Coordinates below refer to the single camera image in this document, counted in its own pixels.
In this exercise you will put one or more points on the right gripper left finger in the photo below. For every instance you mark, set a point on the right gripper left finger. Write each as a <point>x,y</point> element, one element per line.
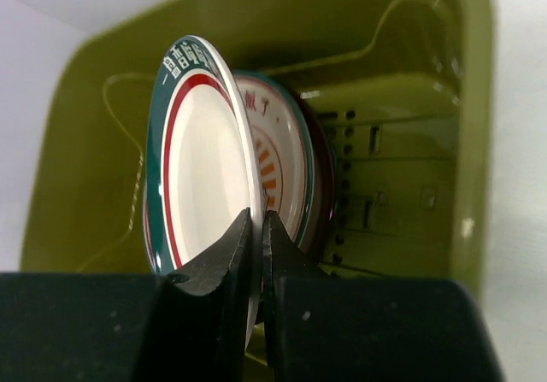
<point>188,325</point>

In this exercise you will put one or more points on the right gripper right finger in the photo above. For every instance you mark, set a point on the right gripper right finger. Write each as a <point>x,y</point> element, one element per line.
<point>322,328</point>

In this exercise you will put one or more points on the white plate striped rim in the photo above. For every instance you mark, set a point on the white plate striped rim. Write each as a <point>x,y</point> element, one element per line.
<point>200,162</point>

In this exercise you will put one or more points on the orange sunburst plate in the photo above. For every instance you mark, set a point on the orange sunburst plate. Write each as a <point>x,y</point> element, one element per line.
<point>284,151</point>

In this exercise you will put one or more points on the green plastic bin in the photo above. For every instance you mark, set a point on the green plastic bin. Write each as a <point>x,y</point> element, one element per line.
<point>400,87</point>

